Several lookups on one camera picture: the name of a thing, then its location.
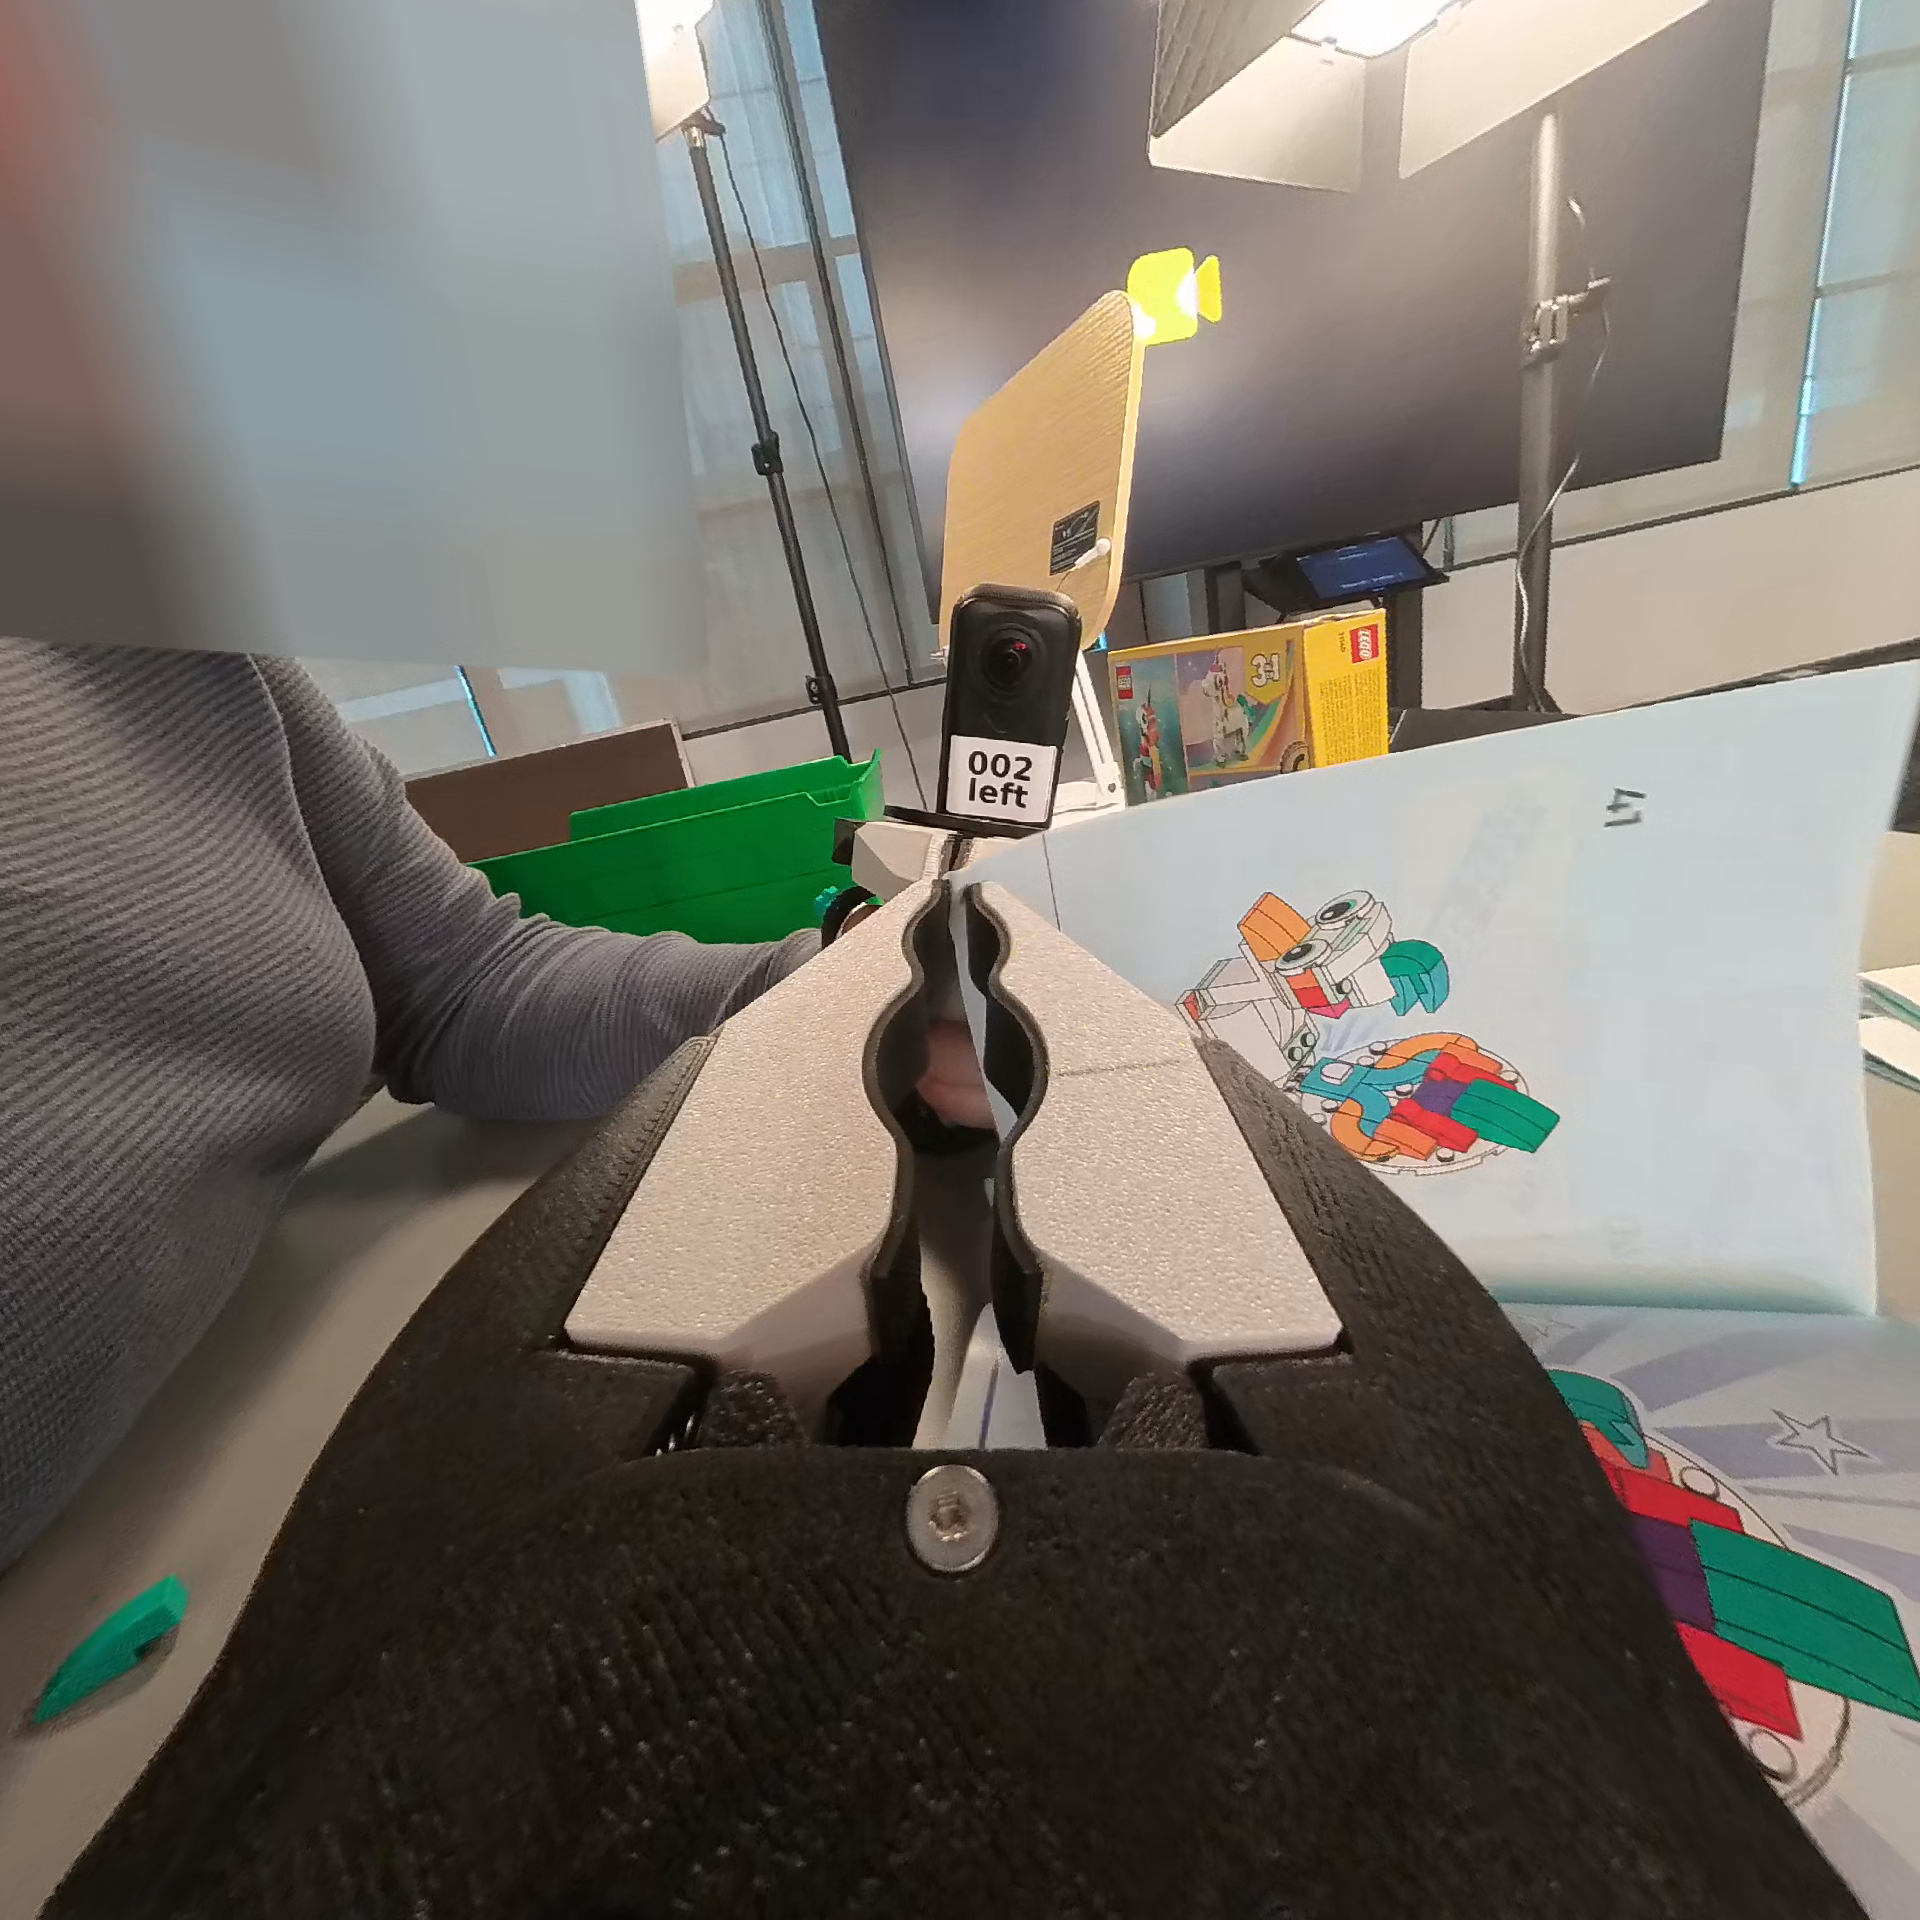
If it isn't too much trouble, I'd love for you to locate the lego instruction booklet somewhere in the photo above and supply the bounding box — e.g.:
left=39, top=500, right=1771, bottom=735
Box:
left=952, top=661, right=1920, bottom=1920
left=1856, top=961, right=1920, bottom=1082

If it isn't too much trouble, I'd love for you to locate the person's left forearm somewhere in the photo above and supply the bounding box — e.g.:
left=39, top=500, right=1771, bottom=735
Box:
left=368, top=661, right=828, bottom=1121

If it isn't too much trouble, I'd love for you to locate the teal lego piece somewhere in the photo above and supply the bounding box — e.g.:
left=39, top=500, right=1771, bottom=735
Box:
left=27, top=1576, right=193, bottom=1729

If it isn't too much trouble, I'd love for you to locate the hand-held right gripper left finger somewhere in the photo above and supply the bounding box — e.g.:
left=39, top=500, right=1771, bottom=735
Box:
left=563, top=880, right=952, bottom=1360

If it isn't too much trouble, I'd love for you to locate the black light stand pole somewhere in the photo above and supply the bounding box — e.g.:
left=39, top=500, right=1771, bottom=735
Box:
left=1506, top=106, right=1613, bottom=714

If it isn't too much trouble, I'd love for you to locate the brown cardboard box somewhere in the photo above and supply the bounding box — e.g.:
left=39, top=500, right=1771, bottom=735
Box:
left=404, top=721, right=695, bottom=829

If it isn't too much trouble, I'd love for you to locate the person's left hand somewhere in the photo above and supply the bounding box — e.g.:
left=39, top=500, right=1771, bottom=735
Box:
left=911, top=1018, right=992, bottom=1129

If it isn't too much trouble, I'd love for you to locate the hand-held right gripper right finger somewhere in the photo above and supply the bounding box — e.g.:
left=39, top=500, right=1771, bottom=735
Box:
left=967, top=884, right=1345, bottom=1368

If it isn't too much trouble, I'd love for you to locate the thin black light stand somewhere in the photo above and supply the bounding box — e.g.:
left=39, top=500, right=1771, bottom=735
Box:
left=682, top=120, right=848, bottom=759

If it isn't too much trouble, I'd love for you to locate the person's grey sweater torso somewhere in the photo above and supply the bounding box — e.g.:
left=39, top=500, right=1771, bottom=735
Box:
left=0, top=637, right=378, bottom=1568

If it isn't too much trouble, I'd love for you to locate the yellow lego box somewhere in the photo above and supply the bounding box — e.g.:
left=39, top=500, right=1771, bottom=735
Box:
left=1106, top=615, right=1389, bottom=805

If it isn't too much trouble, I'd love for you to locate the white softbox panel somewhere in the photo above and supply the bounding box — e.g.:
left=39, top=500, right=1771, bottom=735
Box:
left=1147, top=0, right=1759, bottom=195
left=651, top=0, right=724, bottom=144

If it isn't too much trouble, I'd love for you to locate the small tablet screen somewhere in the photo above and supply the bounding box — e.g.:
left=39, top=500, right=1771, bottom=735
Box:
left=1295, top=532, right=1450, bottom=607

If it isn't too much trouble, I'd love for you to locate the closed lego instruction booklet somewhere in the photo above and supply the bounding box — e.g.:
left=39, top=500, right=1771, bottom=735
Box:
left=1856, top=961, right=1920, bottom=1082

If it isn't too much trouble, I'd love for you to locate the wooden board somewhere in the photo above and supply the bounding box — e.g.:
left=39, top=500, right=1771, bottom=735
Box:
left=937, top=288, right=1146, bottom=664

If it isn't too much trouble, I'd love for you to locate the large dark screen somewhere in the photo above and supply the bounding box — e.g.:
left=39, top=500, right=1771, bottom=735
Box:
left=817, top=0, right=1771, bottom=588

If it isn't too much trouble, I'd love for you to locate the yellow camera icon sticker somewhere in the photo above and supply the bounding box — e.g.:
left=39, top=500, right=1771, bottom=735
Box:
left=1125, top=250, right=1225, bottom=339

